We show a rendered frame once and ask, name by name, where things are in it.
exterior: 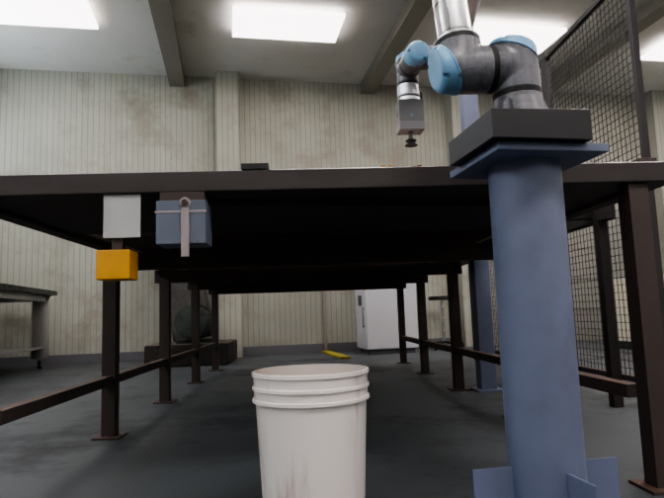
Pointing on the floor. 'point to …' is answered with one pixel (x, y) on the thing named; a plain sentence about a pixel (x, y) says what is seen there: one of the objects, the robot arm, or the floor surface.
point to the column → (537, 325)
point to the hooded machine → (384, 320)
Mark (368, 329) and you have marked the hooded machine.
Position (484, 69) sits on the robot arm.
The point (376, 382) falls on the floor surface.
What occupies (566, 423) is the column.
